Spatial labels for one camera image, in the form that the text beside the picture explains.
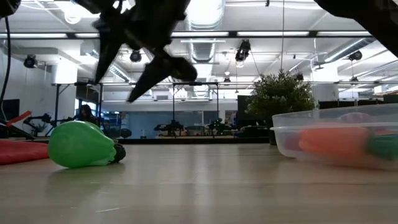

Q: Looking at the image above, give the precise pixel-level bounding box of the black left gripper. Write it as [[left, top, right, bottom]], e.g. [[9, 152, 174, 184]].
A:
[[74, 0, 198, 104]]

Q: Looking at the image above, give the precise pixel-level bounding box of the orange toy carrot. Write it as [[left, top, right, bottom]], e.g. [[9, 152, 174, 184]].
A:
[[297, 126, 398, 163]]

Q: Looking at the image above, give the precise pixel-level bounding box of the clear plastic tupperware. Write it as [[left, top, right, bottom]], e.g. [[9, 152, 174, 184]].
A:
[[269, 103, 398, 171]]

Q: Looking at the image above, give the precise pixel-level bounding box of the black ceiling spotlight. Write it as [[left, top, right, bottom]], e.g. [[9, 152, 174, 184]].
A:
[[348, 49, 363, 62], [23, 54, 39, 69], [129, 49, 143, 63], [234, 39, 252, 62]]

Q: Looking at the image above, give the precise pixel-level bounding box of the person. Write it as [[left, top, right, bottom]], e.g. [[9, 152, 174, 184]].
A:
[[73, 104, 101, 127]]

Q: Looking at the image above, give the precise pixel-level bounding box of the green toy bell pepper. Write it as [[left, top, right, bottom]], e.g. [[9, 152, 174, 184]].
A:
[[47, 120, 127, 169]]

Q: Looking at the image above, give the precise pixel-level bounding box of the orange red strip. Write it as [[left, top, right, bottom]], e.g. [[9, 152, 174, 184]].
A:
[[5, 110, 32, 128]]

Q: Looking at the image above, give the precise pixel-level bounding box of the black background monitor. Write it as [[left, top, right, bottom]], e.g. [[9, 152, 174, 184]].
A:
[[0, 98, 21, 122]]

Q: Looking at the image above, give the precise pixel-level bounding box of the small green potted plant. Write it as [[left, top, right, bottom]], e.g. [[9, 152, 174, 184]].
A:
[[245, 68, 317, 146]]

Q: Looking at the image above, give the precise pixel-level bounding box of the red cloth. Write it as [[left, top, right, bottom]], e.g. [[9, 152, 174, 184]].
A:
[[0, 139, 50, 166]]

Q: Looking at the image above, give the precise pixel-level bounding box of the black background workstation frame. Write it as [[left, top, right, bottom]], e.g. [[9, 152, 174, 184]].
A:
[[172, 81, 220, 138], [51, 82, 104, 138]]

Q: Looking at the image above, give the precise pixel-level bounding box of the silver ceiling air duct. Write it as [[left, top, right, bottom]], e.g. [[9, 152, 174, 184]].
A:
[[185, 0, 225, 63]]

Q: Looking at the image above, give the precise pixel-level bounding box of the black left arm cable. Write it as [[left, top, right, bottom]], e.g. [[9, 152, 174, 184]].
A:
[[0, 17, 11, 108]]

